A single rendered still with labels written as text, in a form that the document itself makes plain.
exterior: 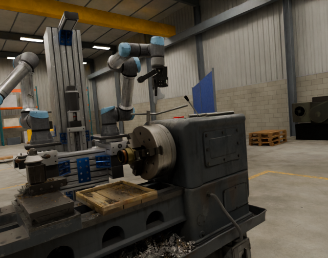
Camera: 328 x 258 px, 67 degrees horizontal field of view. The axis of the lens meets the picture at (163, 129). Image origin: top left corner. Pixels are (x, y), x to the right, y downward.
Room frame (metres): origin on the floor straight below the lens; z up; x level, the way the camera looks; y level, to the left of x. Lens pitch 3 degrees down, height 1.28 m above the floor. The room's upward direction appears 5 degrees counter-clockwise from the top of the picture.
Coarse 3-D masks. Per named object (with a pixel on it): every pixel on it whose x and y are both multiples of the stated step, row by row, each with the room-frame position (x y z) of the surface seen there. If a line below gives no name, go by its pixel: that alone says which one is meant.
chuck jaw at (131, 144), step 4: (128, 136) 1.46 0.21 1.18; (132, 136) 1.45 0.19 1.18; (136, 136) 1.46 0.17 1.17; (128, 140) 1.42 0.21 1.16; (132, 140) 1.43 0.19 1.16; (136, 140) 1.44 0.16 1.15; (128, 144) 1.39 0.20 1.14; (132, 144) 1.40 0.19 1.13; (136, 144) 1.42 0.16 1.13; (140, 144) 1.43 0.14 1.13; (132, 148) 1.39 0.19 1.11; (136, 148) 1.42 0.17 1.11; (140, 148) 1.45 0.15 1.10
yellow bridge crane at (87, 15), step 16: (0, 0) 9.58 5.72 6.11; (16, 0) 9.93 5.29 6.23; (32, 0) 10.28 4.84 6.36; (48, 0) 10.66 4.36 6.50; (48, 16) 10.95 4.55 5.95; (80, 16) 11.49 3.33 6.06; (96, 16) 11.97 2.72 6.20; (112, 16) 12.50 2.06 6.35; (128, 16) 13.09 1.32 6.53; (144, 32) 13.96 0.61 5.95; (160, 32) 14.35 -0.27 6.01
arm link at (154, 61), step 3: (153, 57) 1.36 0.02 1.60; (156, 57) 1.36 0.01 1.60; (159, 57) 1.36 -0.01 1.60; (162, 57) 1.37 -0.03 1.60; (153, 60) 1.36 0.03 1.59; (156, 60) 1.36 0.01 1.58; (159, 60) 1.36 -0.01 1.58; (162, 60) 1.37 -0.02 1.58; (153, 63) 1.37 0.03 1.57; (156, 63) 1.36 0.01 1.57; (159, 63) 1.36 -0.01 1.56; (162, 63) 1.37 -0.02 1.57
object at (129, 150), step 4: (124, 148) 1.35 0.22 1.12; (128, 148) 1.35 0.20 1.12; (120, 152) 1.33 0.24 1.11; (124, 152) 1.32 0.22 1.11; (128, 152) 1.33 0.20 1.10; (132, 152) 1.34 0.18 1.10; (120, 156) 1.37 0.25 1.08; (124, 156) 1.31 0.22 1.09; (128, 156) 1.32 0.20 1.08; (132, 156) 1.33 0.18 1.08; (120, 160) 1.35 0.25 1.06; (124, 160) 1.31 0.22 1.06; (128, 160) 1.32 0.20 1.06; (132, 160) 1.34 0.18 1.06
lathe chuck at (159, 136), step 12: (144, 132) 1.39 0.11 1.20; (156, 132) 1.36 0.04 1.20; (144, 144) 1.40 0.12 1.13; (156, 144) 1.31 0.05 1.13; (168, 144) 1.35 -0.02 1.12; (156, 156) 1.32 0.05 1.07; (168, 156) 1.34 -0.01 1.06; (144, 168) 1.41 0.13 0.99; (156, 168) 1.32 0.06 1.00; (168, 168) 1.37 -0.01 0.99
